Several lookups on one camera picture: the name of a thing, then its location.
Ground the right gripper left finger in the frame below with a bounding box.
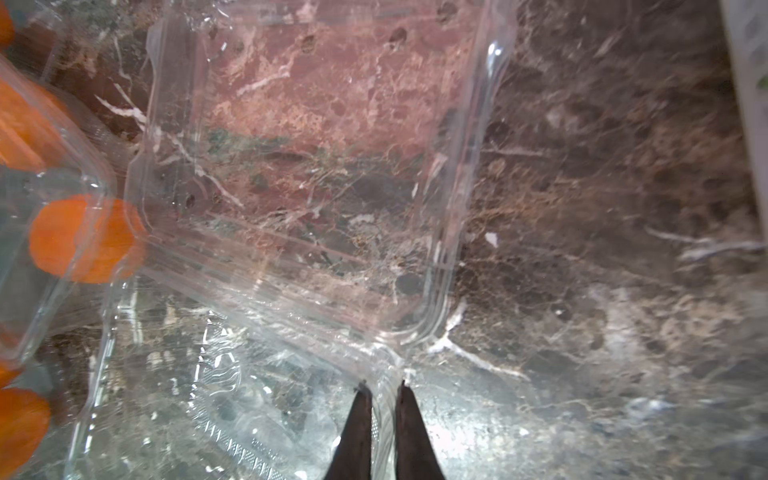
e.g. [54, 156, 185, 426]
[324, 383, 372, 480]

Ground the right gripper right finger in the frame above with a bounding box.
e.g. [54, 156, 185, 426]
[394, 382, 445, 480]

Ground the clear clamshell container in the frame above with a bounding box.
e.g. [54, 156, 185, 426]
[64, 1, 516, 479]
[1, 60, 120, 367]

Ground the orange container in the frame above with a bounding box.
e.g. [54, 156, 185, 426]
[28, 195, 146, 284]
[1, 388, 51, 479]

